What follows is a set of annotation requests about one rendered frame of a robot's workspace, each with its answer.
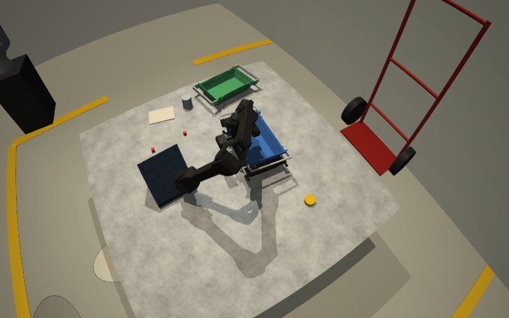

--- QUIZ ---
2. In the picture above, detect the yellow short cylinder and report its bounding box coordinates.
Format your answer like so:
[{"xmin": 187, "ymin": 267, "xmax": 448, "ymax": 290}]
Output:
[{"xmin": 304, "ymin": 194, "xmax": 316, "ymax": 206}]

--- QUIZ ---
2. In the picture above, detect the beige flat rectangular board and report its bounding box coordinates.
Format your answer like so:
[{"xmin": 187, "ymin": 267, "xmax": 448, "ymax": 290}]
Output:
[{"xmin": 149, "ymin": 106, "xmax": 175, "ymax": 125}]

